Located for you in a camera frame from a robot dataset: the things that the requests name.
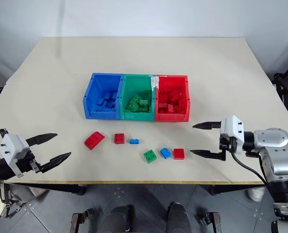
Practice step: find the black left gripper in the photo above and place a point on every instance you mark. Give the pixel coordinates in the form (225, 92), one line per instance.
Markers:
(27, 163)

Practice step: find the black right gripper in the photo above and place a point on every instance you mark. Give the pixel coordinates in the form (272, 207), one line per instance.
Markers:
(228, 143)

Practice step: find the red smooth toy brick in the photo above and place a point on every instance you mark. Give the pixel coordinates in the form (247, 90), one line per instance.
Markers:
(179, 154)

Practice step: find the red curved toy brick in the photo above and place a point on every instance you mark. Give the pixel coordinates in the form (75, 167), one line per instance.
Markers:
(94, 140)

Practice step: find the green four-stud toy brick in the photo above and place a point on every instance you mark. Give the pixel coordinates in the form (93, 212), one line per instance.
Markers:
(149, 156)

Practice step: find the blue plastic bin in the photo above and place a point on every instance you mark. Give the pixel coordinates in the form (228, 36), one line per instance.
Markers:
(91, 97)

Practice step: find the red plastic bin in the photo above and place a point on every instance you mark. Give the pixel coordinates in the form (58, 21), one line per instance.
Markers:
(170, 82)

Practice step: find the red four-stud toy brick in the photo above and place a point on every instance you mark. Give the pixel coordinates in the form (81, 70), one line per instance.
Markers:
(119, 139)

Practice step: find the white rounded object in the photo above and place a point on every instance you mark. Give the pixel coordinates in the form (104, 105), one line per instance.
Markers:
(255, 194)

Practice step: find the small blue toy brick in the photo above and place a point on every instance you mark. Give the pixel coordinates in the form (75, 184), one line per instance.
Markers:
(134, 141)

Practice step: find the black stand foot with caster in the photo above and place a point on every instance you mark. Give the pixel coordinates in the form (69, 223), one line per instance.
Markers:
(79, 221)
(213, 222)

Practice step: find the white tape patch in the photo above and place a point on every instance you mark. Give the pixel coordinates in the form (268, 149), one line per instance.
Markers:
(154, 82)

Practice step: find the dark rounded shape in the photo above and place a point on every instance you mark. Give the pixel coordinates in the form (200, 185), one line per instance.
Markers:
(179, 218)
(118, 218)

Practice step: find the green plastic bin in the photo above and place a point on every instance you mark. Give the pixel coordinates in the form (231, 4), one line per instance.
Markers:
(129, 85)

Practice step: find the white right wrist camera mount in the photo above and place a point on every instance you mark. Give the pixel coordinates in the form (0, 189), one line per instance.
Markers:
(231, 126)

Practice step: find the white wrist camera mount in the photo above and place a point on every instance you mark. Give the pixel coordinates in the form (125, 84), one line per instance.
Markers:
(10, 145)
(231, 126)

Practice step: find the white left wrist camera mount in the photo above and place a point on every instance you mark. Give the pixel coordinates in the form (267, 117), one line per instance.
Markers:
(10, 145)

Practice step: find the black table frame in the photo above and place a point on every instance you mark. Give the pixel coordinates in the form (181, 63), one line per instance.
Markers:
(61, 187)

